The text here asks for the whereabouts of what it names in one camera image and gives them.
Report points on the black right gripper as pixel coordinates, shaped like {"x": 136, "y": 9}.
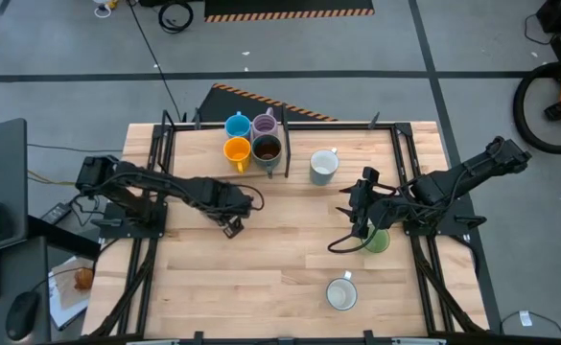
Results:
{"x": 371, "y": 206}

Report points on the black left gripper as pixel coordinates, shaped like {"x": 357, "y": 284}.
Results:
{"x": 225, "y": 201}

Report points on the grey mug white inside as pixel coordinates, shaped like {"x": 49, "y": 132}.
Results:
{"x": 323, "y": 165}

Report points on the green and white mug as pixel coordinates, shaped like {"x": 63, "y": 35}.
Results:
{"x": 380, "y": 242}

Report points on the yellow mug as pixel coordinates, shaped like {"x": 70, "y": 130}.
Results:
{"x": 237, "y": 149}

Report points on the speckled blue brown mug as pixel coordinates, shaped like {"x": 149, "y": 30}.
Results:
{"x": 266, "y": 151}

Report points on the light blue faceted mug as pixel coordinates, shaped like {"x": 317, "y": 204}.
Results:
{"x": 238, "y": 127}

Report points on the lilac bubble-ribbed mug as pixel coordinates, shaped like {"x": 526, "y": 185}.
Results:
{"x": 264, "y": 125}

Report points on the white mug navy leaf pattern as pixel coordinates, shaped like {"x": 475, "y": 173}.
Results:
{"x": 341, "y": 293}

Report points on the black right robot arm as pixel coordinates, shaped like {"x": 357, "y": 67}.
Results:
{"x": 467, "y": 172}

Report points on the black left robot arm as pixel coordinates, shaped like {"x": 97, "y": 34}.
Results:
{"x": 131, "y": 179}

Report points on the angled black hazard-striped mat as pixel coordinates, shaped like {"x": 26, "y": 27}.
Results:
{"x": 213, "y": 108}

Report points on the small orange object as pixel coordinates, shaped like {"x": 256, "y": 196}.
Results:
{"x": 84, "y": 279}

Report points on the black power adapter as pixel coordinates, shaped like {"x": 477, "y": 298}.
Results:
{"x": 56, "y": 213}

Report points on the white paper pad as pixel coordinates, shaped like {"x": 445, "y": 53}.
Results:
{"x": 64, "y": 306}

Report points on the orange and black vacuum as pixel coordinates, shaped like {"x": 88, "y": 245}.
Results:
{"x": 518, "y": 108}

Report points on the rectangular black hazard-striped mat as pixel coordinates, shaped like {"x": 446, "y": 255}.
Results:
{"x": 285, "y": 7}

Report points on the white paper tag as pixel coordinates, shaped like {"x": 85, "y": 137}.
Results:
{"x": 525, "y": 318}

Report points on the grey computer desk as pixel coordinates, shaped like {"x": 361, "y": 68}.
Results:
{"x": 21, "y": 268}

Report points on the black computer mouse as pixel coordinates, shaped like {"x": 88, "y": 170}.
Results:
{"x": 22, "y": 316}

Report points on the black aluminium table frame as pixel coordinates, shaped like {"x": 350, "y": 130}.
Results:
{"x": 337, "y": 126}

